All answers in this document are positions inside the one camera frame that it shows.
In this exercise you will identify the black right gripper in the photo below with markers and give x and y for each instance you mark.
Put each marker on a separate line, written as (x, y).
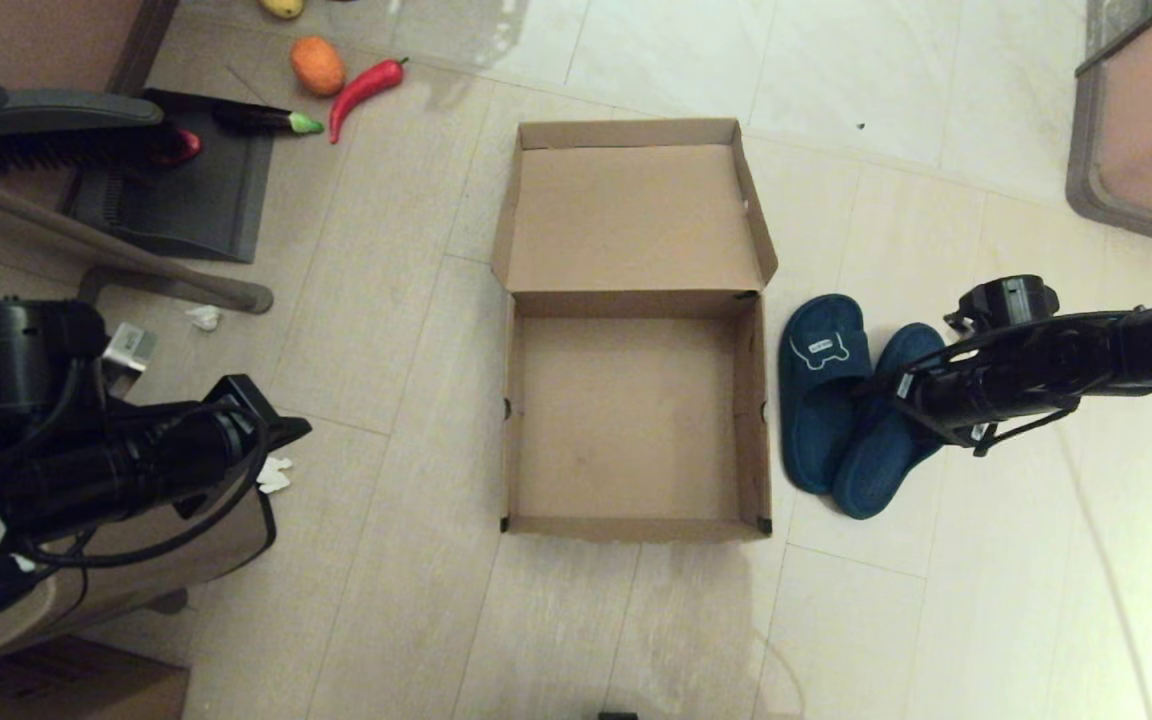
(976, 385)

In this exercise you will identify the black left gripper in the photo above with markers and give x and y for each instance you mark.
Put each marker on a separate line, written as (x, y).
(221, 450)

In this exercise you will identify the dark blue slipper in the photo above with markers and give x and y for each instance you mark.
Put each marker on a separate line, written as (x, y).
(816, 420)
(881, 470)

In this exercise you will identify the brown cardboard shoe box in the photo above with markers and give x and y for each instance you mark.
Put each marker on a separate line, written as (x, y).
(626, 420)

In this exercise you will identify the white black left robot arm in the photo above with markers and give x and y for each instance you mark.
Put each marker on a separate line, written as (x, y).
(86, 475)

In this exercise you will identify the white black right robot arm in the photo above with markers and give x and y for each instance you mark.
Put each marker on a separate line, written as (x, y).
(1136, 345)

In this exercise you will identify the white crumpled tissue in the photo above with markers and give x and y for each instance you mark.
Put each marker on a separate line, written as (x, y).
(276, 478)

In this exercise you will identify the small white paper scrap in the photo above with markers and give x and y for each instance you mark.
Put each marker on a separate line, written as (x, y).
(204, 318)

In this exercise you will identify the brown plastic trash bin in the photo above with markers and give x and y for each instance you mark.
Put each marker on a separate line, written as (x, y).
(116, 600)

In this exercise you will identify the dark grey dustpan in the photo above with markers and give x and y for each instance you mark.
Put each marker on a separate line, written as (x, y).
(191, 200)

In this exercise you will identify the red toy fruit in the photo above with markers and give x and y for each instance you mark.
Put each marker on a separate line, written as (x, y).
(188, 147)

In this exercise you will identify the plain brown cardboard carton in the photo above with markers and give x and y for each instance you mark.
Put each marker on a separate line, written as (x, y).
(56, 685)

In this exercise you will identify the dark purple toy eggplant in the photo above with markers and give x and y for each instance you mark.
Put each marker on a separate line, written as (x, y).
(254, 120)

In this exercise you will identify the red toy chili pepper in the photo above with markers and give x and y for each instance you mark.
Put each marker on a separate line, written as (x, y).
(363, 88)

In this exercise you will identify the orange toy fruit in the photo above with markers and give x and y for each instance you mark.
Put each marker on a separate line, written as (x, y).
(317, 67)

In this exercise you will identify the black grey broom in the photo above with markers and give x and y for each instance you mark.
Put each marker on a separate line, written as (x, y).
(51, 120)

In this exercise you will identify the yellow toy fruit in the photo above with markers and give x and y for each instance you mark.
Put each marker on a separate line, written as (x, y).
(280, 7)

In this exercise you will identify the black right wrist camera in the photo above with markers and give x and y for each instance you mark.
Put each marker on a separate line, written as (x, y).
(1006, 300)

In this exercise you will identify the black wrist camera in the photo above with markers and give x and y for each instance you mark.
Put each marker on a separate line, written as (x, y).
(1006, 300)
(21, 355)

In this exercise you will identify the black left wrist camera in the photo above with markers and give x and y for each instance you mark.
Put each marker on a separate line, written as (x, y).
(21, 355)

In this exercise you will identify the brown metal furniture frame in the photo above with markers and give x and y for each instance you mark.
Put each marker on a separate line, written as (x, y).
(86, 240)

